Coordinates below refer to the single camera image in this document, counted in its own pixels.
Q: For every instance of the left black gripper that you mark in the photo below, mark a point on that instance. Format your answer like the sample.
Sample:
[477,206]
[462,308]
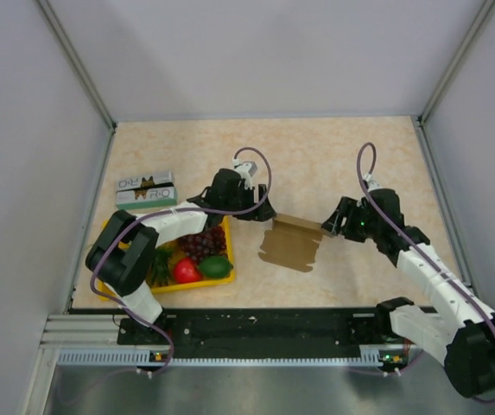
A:
[262,213]

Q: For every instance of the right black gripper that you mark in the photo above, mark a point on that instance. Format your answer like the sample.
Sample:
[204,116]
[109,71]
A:
[346,208]

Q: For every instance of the brown cardboard box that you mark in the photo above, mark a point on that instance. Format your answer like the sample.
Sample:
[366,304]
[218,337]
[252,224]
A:
[291,243]

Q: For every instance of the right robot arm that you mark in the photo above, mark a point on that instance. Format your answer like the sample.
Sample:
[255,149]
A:
[462,337]

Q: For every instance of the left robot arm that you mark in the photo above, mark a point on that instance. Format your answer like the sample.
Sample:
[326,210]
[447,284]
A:
[122,254]

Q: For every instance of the green toothpaste box front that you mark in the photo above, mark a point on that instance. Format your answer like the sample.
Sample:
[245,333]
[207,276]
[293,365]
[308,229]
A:
[146,198]

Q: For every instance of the purple grape bunch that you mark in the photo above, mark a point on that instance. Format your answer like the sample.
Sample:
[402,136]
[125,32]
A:
[200,246]

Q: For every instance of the green lime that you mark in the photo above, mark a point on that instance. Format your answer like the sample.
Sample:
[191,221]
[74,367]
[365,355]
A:
[216,267]

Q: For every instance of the red apple front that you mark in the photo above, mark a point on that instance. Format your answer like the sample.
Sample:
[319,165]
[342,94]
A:
[186,272]

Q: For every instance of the green leafy vegetable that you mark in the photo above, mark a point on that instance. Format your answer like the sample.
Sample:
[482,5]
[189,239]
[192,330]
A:
[159,272]

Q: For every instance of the yellow plastic tray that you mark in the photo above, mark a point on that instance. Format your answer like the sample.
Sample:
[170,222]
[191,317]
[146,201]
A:
[178,254]

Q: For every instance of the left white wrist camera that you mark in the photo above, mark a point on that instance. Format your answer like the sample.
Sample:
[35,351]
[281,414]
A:
[246,170]

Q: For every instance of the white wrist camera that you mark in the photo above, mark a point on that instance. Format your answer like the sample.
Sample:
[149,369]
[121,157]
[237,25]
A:
[370,183]
[246,170]

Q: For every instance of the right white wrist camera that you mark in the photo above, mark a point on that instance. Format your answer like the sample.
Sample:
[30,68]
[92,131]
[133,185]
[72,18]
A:
[370,183]

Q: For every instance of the left aluminium frame post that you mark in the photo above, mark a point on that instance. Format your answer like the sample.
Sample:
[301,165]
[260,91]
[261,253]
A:
[79,69]

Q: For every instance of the aluminium frame post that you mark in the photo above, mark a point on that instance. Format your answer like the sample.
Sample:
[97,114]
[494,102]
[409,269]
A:
[79,69]
[480,21]

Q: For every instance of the right aluminium frame post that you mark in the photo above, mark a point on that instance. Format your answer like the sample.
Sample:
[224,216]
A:
[480,21]

